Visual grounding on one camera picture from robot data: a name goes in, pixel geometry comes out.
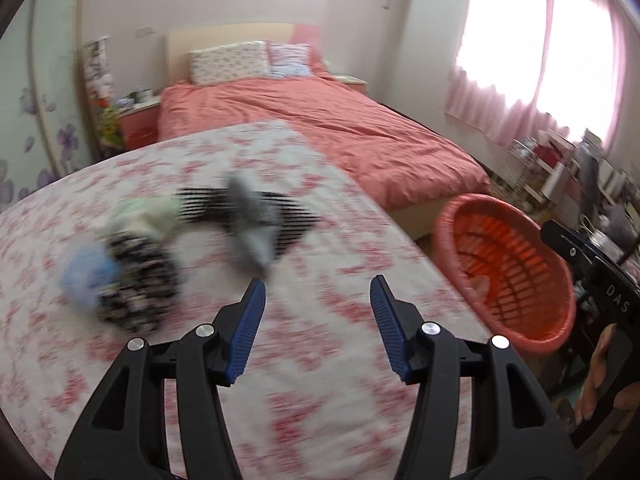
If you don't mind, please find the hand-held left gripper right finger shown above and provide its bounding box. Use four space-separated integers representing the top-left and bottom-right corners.
369 274 583 480

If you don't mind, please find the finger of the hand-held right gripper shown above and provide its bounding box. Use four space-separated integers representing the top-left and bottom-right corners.
541 220 632 282

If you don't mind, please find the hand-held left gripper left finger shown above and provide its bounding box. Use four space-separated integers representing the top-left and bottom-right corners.
54 278 267 480

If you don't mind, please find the orange plastic laundry basket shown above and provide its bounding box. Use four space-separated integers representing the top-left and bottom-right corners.
432 193 577 358

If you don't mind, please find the grey cloth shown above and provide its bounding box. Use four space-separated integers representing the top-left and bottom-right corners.
225 171 283 276

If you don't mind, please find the black floral scrunchie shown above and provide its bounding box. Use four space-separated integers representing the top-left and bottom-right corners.
97 232 181 333

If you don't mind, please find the pale green cloth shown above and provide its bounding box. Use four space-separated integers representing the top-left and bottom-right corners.
110 196 181 241

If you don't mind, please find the blue plastic bag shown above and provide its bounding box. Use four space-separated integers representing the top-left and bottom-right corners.
59 242 118 316

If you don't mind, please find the person's right hand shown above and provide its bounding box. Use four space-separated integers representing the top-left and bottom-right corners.
575 324 627 427

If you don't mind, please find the white shelf unit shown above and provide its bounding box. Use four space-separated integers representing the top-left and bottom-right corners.
525 127 587 206

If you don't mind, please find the pink floral tablecloth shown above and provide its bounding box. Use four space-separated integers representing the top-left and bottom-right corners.
0 120 493 480

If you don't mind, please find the pink curtain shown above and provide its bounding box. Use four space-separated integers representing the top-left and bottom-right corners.
445 0 556 148
537 0 629 152

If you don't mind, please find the bed with pink duvet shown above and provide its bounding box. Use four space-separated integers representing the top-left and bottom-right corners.
156 57 493 241

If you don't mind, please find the pink nightstand with mugs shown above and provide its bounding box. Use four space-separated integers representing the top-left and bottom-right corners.
117 97 163 151

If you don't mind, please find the green yellow plush toy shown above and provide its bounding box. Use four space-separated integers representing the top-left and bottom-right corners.
97 105 124 149

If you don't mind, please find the floral pillow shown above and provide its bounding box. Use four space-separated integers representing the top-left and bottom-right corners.
187 41 271 86

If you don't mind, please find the pink striped pillow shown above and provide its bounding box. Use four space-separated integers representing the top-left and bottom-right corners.
267 42 321 79

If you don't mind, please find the white plush toy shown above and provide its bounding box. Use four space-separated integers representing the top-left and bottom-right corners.
87 72 116 101

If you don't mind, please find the cream pink headboard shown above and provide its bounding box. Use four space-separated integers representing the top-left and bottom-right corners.
165 22 321 88

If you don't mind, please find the wardrobe with purple flower doors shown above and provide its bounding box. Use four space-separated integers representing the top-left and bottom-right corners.
0 0 96 216

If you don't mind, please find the white wire rack cart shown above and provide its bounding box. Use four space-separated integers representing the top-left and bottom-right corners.
507 137 544 197

